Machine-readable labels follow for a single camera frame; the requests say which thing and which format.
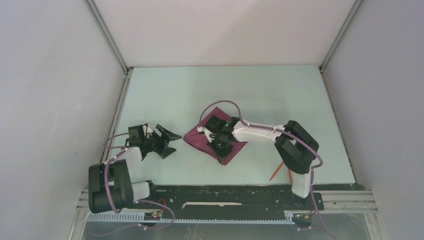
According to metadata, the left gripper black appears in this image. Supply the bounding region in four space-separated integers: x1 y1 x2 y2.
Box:
142 124 181 159

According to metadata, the magenta cloth napkin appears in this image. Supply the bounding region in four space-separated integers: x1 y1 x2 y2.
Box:
183 107 247 166

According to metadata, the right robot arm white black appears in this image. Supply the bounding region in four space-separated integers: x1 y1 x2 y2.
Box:
196 115 319 209

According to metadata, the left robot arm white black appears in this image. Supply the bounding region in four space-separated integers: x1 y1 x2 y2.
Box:
88 123 182 214

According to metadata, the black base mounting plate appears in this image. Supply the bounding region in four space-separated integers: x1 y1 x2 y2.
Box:
150 185 324 222

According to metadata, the orange plastic knife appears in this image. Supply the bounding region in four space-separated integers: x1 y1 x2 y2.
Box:
269 162 284 181

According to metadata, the orange plastic spoon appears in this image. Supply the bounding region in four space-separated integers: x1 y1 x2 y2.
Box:
287 169 293 185

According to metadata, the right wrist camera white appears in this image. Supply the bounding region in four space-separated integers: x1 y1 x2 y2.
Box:
196 126 216 143

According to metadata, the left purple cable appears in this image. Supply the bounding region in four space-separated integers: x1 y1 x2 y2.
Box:
82 132 176 238

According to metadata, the purple cable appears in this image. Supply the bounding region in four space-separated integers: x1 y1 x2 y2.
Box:
198 100 337 240
82 132 176 238

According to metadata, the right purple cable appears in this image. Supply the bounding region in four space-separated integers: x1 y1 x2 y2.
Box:
198 100 337 240

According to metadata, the aluminium frame rail front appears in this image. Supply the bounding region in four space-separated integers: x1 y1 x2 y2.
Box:
77 188 378 225

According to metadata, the left corner aluminium post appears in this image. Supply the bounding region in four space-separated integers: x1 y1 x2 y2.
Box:
82 0 133 75

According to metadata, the corner aluminium post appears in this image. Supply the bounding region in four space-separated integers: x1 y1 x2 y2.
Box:
82 0 133 75
319 0 365 74

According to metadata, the right corner aluminium post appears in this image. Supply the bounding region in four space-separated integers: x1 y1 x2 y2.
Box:
319 0 365 74

